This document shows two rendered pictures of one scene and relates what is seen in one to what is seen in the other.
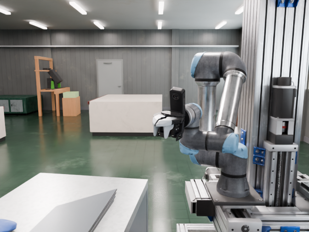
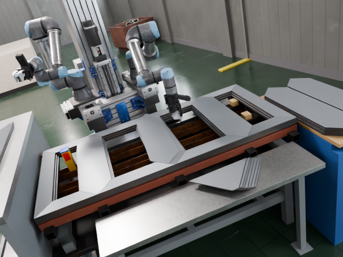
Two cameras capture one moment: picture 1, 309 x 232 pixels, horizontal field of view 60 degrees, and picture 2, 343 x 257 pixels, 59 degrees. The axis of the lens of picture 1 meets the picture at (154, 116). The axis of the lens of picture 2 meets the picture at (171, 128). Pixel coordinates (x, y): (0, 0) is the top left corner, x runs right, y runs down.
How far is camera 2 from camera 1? 1.26 m
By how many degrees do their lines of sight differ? 27
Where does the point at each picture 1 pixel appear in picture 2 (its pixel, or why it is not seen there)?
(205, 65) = (33, 29)
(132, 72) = not seen: outside the picture
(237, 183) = (82, 92)
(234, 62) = (49, 24)
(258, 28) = not seen: outside the picture
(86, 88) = not seen: outside the picture
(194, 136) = (42, 74)
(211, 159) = (63, 84)
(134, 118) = (7, 73)
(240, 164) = (79, 80)
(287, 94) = (91, 31)
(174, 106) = (21, 63)
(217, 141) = (54, 73)
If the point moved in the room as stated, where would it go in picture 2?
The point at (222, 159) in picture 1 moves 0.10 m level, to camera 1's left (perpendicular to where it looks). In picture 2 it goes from (69, 81) to (56, 85)
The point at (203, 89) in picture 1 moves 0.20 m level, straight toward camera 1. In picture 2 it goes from (40, 44) to (37, 49)
